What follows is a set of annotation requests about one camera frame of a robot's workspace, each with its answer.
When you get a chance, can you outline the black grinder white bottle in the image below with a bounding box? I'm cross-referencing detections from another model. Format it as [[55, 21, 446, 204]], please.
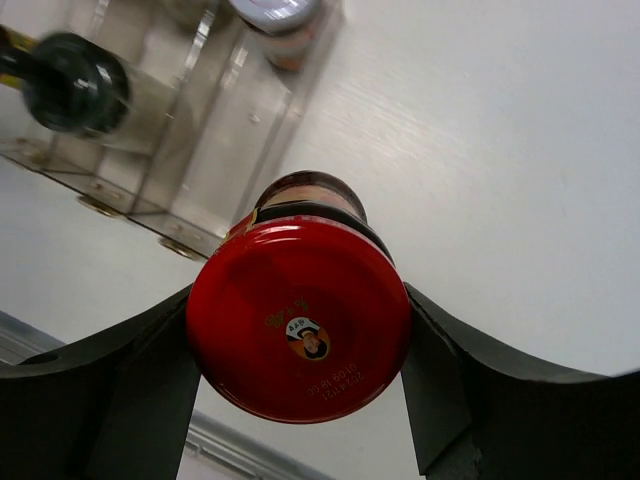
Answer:
[[21, 32, 131, 139]]

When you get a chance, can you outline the middle clear organizer bin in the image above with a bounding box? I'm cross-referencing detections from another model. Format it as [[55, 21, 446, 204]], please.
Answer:
[[42, 1, 239, 215]]

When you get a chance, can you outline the small yellow label bottle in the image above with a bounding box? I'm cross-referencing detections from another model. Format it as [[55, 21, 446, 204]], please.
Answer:
[[1, 25, 37, 90]]

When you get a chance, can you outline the right clear organizer bin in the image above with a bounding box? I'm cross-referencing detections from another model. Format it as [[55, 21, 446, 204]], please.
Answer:
[[128, 1, 344, 258]]

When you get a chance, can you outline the white lid sauce jar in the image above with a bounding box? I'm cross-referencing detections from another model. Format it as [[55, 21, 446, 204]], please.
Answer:
[[229, 0, 343, 73]]

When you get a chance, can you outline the clear organizer bin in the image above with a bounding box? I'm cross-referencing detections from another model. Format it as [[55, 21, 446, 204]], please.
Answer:
[[128, 1, 344, 258], [1, 1, 110, 169], [42, 1, 239, 215]]

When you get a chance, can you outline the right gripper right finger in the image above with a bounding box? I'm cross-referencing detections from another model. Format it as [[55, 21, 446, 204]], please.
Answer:
[[402, 287, 639, 479]]

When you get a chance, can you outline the red lid brown jar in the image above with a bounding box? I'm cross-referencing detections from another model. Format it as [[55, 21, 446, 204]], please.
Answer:
[[186, 171, 411, 424]]

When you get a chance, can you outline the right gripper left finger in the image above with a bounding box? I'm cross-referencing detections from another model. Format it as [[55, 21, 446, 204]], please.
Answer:
[[1, 288, 200, 479]]

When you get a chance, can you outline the aluminium table front rail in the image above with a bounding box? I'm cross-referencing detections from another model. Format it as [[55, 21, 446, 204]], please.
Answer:
[[1, 307, 318, 479]]

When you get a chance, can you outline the left clear organizer bin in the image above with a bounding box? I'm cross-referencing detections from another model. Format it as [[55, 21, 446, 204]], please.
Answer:
[[1, 1, 110, 169]]

